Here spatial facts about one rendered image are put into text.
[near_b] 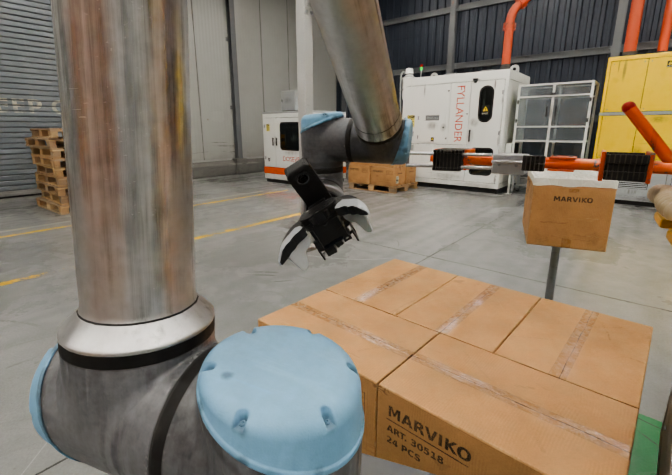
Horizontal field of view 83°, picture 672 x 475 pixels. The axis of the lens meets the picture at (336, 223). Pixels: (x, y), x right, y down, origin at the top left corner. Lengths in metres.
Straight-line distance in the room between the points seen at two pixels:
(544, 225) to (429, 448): 1.62
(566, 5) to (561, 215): 9.82
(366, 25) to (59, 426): 0.56
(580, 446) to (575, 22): 11.17
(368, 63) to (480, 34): 11.97
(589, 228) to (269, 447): 2.36
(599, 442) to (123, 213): 1.16
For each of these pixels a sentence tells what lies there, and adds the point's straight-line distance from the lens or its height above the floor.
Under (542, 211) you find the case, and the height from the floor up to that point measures 0.83.
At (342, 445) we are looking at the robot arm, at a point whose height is 1.04.
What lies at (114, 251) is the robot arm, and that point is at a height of 1.18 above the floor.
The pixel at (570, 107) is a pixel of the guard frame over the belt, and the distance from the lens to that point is 8.31.
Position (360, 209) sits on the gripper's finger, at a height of 1.18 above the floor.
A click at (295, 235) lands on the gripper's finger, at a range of 0.61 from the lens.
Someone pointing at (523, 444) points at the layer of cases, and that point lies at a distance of 1.16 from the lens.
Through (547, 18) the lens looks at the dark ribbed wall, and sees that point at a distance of 12.10.
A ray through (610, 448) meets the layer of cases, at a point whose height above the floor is 0.54.
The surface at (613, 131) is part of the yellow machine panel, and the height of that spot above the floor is 1.25.
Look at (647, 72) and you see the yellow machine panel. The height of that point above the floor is 2.19.
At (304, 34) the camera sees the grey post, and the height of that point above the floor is 2.20.
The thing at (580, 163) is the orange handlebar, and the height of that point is 1.22.
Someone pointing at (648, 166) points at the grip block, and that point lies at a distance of 0.94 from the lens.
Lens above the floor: 1.29
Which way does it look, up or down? 14 degrees down
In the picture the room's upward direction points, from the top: straight up
